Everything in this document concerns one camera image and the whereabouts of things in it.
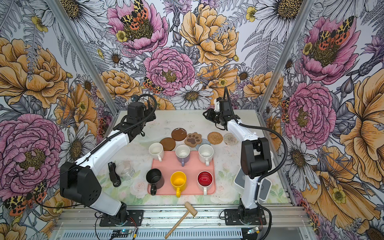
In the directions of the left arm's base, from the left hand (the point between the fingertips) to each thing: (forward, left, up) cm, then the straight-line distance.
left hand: (147, 114), depth 86 cm
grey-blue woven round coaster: (-3, -33, -24) cm, 41 cm away
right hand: (+4, -32, -7) cm, 33 cm away
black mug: (-27, -4, -23) cm, 35 cm away
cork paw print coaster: (0, -26, -25) cm, 36 cm away
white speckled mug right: (-12, -34, -24) cm, 43 cm away
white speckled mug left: (-12, -4, -19) cm, 23 cm away
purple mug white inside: (-12, -19, -23) cm, 32 cm away
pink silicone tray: (-21, -25, -26) cm, 42 cm away
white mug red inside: (-29, -32, -23) cm, 49 cm away
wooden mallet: (-44, -24, -23) cm, 55 cm away
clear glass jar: (-21, +15, -24) cm, 36 cm away
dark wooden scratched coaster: (+4, -16, -25) cm, 30 cm away
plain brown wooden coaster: (-4, -9, -25) cm, 26 cm away
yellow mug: (-29, -17, -24) cm, 41 cm away
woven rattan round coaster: (+1, -41, -25) cm, 48 cm away
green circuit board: (-52, +8, -25) cm, 59 cm away
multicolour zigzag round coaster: (0, -51, -25) cm, 57 cm away
